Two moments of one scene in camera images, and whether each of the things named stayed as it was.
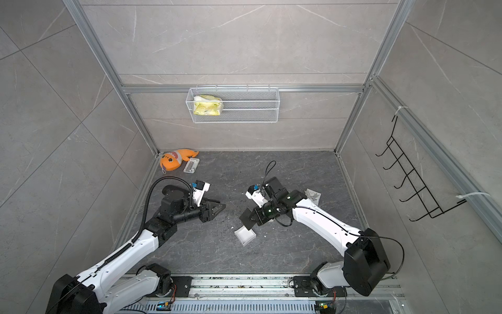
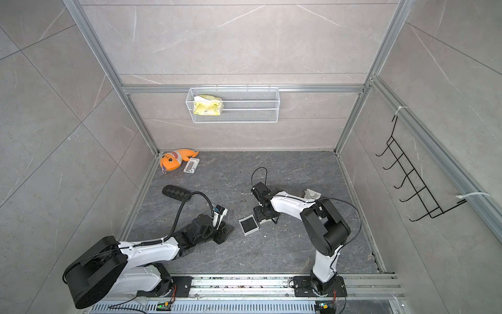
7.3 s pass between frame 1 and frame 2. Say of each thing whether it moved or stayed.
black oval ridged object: stayed
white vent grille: stayed
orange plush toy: stayed
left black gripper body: moved
